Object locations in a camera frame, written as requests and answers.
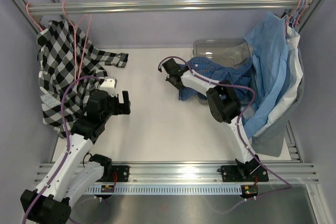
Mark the blue checked shirt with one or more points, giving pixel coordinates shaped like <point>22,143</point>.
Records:
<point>217,72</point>

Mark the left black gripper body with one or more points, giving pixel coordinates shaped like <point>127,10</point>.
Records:
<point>116,108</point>

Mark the black mounting plate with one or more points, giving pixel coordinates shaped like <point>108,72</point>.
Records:
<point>118,172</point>
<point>232,173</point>

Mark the white slotted cable duct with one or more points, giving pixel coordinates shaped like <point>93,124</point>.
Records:
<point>164,190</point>

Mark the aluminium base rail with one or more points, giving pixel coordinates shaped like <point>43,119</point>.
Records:
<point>206,172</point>

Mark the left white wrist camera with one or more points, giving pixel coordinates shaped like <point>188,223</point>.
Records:
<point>109,85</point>

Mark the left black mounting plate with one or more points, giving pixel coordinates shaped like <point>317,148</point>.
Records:
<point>118,172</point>

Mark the blue hanger on right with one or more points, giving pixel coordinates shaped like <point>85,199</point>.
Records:
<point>295,17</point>

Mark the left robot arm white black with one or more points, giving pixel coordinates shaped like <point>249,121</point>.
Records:
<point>54,197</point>

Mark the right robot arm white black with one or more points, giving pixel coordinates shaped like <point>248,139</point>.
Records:
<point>225,107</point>

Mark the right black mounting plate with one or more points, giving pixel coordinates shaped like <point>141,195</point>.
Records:
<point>232,173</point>

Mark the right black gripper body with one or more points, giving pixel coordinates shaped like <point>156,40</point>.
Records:
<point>169,78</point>

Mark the light blue shirt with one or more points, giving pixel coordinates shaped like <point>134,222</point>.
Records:
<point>270,54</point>

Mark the clear plastic bin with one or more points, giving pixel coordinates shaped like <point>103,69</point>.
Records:
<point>228,53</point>

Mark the black white plaid shirt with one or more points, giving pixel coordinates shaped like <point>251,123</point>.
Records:
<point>69,69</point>

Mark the aluminium hanging rod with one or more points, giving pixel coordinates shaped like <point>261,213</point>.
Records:
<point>160,6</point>

